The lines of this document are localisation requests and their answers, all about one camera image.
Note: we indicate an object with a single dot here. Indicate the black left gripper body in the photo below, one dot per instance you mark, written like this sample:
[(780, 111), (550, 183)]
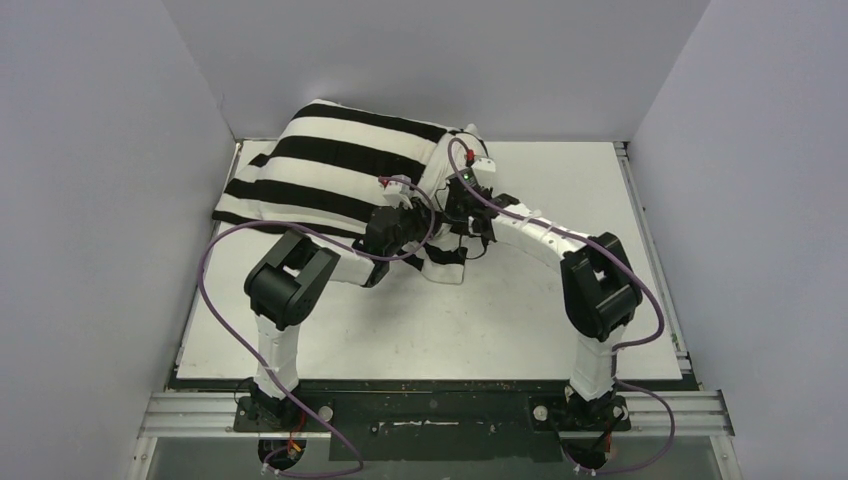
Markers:
[(412, 226)]

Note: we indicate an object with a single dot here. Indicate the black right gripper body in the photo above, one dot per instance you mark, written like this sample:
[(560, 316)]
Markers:
[(457, 203)]

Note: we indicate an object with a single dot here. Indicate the black white striped pillowcase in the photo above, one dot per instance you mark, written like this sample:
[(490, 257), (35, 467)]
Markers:
[(323, 170)]

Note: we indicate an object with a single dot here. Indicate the white pillow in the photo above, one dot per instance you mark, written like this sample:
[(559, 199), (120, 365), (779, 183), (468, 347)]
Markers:
[(441, 261)]

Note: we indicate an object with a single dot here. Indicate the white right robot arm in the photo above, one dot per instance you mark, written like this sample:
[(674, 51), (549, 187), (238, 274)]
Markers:
[(599, 298)]

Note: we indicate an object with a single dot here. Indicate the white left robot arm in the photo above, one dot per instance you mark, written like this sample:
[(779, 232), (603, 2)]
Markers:
[(286, 284)]

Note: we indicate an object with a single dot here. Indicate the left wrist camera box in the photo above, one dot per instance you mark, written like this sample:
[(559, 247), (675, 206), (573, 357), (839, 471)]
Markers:
[(397, 188)]

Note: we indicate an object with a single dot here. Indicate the black metal base rail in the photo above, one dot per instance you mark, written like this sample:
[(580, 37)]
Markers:
[(436, 430)]

